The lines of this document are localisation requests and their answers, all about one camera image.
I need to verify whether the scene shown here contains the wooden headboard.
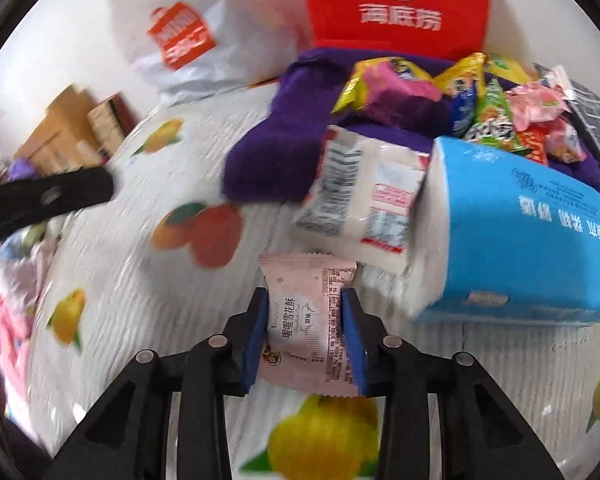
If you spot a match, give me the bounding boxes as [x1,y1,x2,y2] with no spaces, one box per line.
[15,84,108,173]

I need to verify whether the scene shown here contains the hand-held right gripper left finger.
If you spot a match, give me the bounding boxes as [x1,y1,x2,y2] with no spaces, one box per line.
[55,287,271,480]

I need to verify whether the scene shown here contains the white plastic bag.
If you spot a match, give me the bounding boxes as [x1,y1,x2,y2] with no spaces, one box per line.
[97,0,311,106]

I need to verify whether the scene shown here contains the pink and yellow snack packet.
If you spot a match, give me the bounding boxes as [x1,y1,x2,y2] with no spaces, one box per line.
[332,57,443,126]

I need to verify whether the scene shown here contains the small brown box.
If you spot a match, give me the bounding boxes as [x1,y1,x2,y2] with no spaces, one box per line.
[86,92,141,157]

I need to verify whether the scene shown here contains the pale pink wafer packet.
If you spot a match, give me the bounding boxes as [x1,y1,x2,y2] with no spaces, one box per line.
[259,254,358,398]

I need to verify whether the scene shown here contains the green snack packet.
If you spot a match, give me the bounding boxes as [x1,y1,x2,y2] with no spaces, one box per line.
[465,80,528,153]

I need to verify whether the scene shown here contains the small blue snack packet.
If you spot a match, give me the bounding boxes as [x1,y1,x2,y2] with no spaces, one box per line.
[449,84,479,138]

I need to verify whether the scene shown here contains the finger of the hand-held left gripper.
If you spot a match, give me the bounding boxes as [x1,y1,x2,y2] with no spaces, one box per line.
[0,167,115,248]

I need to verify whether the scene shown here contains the blue tissue pack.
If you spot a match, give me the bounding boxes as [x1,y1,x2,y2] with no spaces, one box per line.
[412,135,600,327]

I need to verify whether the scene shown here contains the large white snack packet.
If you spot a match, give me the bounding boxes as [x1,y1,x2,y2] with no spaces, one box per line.
[290,126,431,274]

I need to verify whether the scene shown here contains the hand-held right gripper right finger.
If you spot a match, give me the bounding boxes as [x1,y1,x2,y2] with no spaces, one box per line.
[340,287,563,480]

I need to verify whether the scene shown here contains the purple towel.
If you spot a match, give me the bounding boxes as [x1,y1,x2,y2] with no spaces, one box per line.
[221,47,600,201]

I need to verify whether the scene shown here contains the red paper bag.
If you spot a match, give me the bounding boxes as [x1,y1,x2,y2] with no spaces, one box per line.
[299,0,496,61]

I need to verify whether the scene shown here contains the pink patterned cloth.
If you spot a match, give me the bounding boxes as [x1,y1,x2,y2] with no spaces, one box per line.
[0,230,56,411]

